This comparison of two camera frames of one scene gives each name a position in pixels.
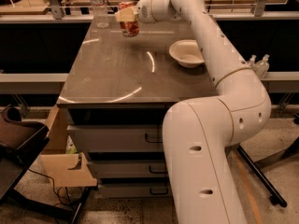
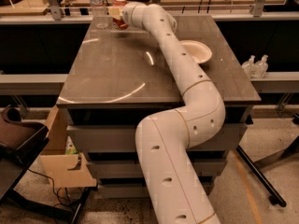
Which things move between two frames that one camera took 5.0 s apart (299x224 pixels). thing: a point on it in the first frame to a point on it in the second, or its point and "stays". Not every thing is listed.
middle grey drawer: [129, 169] stays
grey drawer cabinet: [117, 94] stays
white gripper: [146, 9] to [127, 15]
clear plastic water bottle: [99, 3] stays
